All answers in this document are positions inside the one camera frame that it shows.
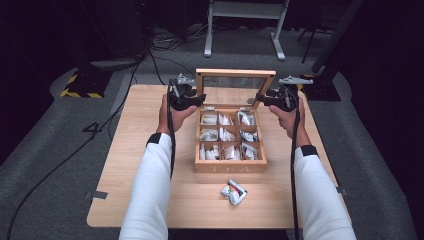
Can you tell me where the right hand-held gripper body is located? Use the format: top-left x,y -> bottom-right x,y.
274,75 -> 315,113

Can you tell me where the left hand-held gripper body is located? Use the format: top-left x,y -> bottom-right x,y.
168,73 -> 198,112

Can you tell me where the wooden tea box glass lid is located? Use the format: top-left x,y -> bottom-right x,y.
194,68 -> 277,175

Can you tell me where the white tea packet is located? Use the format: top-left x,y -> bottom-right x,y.
219,178 -> 249,207

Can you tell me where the person's left hand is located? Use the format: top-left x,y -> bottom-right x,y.
156,93 -> 199,136

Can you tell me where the person's right hand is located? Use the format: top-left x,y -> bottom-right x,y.
269,97 -> 310,140

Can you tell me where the black yellow striped stand base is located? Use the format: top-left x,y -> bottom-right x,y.
296,73 -> 342,102
60,67 -> 113,100

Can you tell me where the group of tea packets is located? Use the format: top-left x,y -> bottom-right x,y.
198,111 -> 260,161

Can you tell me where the dark slanted stand pole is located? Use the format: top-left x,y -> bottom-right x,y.
311,0 -> 366,75

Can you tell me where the grey tape strip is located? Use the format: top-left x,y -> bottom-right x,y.
83,190 -> 109,201

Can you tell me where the thin black floor cable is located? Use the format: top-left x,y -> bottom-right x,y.
147,49 -> 201,86

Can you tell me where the left hand-held gripper black cable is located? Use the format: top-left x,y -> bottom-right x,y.
166,78 -> 177,180

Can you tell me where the hand-held gripper black cable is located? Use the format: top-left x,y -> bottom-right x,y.
285,87 -> 302,240
166,78 -> 177,180

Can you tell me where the tangle of floor cables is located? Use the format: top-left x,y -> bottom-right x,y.
148,21 -> 209,53

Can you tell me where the right hand-held gripper black cable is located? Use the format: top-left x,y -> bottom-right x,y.
285,87 -> 302,240

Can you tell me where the white metal stand frame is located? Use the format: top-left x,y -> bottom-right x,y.
203,0 -> 290,62

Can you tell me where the long black floor cable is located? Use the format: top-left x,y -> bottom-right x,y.
5,54 -> 146,240

